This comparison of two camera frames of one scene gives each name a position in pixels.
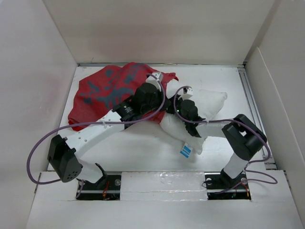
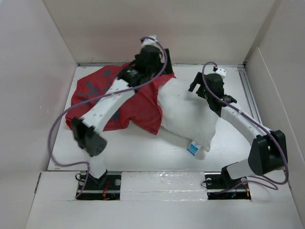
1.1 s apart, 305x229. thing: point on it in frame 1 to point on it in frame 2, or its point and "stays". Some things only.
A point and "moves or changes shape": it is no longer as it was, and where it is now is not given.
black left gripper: x=159 y=94 to x=168 y=69
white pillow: x=209 y=104 stays
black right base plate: x=220 y=186 stays
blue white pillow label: x=186 y=150 to x=193 y=148
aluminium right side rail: x=255 y=110 stays
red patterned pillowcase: x=97 y=91 moves or changes shape
